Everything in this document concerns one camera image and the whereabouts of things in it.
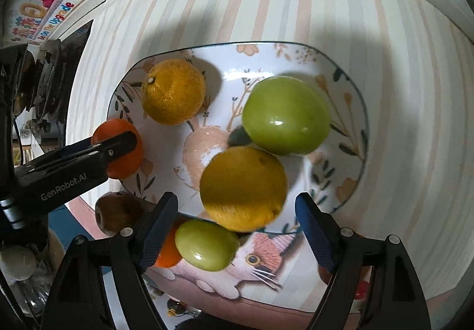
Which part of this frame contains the striped cat print mat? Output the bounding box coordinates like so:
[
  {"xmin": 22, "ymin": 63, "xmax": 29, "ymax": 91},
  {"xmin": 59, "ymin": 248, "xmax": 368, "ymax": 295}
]
[{"xmin": 65, "ymin": 0, "xmax": 472, "ymax": 316}]

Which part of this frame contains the clear glass jar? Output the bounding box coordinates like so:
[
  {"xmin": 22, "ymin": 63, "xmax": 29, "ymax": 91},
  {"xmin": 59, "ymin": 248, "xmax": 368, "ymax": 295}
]
[{"xmin": 11, "ymin": 263, "xmax": 56, "ymax": 319}]

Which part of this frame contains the small green apple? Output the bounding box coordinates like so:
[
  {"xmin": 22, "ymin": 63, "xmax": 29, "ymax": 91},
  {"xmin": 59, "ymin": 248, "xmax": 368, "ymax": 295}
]
[{"xmin": 175, "ymin": 220, "xmax": 241, "ymax": 272}]

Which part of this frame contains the yellow orange with stem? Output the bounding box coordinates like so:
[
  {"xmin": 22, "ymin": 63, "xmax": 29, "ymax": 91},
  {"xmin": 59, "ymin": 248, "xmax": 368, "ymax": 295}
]
[{"xmin": 141, "ymin": 59, "xmax": 206, "ymax": 126}]

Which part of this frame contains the orange persimmon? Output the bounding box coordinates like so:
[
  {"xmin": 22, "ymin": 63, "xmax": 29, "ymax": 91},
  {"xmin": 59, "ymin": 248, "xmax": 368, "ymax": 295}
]
[{"xmin": 91, "ymin": 119, "xmax": 144, "ymax": 180}]

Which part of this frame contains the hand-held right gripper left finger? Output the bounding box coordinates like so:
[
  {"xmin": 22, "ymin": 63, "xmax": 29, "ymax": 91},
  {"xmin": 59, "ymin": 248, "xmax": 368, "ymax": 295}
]
[{"xmin": 50, "ymin": 191, "xmax": 178, "ymax": 330}]

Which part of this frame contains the large yellow orange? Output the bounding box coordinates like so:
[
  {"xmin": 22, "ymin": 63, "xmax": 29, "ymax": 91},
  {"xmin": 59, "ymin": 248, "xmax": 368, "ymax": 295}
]
[{"xmin": 199, "ymin": 146, "xmax": 289, "ymax": 233}]

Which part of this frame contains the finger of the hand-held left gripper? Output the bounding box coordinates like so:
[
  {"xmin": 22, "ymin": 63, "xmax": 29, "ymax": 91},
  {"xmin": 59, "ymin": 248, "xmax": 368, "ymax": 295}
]
[{"xmin": 17, "ymin": 131, "xmax": 138, "ymax": 180}]

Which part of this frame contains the colourful printed fruit poster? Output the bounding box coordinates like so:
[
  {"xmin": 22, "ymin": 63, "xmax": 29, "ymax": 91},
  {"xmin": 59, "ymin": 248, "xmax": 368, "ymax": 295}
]
[{"xmin": 7, "ymin": 0, "xmax": 90, "ymax": 46}]

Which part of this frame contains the large green apple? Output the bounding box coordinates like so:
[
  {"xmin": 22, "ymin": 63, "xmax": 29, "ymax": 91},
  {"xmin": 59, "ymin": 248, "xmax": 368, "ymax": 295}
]
[{"xmin": 241, "ymin": 76, "xmax": 331, "ymax": 156}]

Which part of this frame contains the floral ceramic plate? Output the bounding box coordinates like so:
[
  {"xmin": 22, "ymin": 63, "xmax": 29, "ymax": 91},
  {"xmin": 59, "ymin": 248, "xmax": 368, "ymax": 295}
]
[{"xmin": 105, "ymin": 42, "xmax": 370, "ymax": 235}]

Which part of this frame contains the small red fruit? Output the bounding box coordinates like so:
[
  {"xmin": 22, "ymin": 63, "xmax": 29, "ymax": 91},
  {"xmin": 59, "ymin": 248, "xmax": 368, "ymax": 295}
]
[{"xmin": 318, "ymin": 265, "xmax": 334, "ymax": 287}]

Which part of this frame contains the black appliance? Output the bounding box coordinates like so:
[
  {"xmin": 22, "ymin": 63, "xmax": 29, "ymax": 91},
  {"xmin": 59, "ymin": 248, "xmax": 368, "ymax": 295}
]
[{"xmin": 22, "ymin": 19, "xmax": 95, "ymax": 131}]

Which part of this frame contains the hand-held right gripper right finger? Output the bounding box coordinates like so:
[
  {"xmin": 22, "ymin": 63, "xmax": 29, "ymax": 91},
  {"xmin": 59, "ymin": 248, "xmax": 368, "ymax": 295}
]
[{"xmin": 295, "ymin": 192, "xmax": 432, "ymax": 330}]

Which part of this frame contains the small orange tangerine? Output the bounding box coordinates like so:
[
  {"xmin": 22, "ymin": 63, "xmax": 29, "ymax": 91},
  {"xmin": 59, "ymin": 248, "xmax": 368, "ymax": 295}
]
[{"xmin": 154, "ymin": 227, "xmax": 183, "ymax": 268}]

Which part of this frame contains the brown round fruit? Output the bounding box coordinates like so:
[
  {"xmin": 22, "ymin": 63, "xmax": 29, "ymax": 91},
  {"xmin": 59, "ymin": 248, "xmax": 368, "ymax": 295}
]
[{"xmin": 95, "ymin": 191, "xmax": 146, "ymax": 236}]

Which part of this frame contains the white round object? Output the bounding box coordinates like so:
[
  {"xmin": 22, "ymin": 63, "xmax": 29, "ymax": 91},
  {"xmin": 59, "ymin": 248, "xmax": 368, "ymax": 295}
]
[{"xmin": 0, "ymin": 246, "xmax": 36, "ymax": 279}]

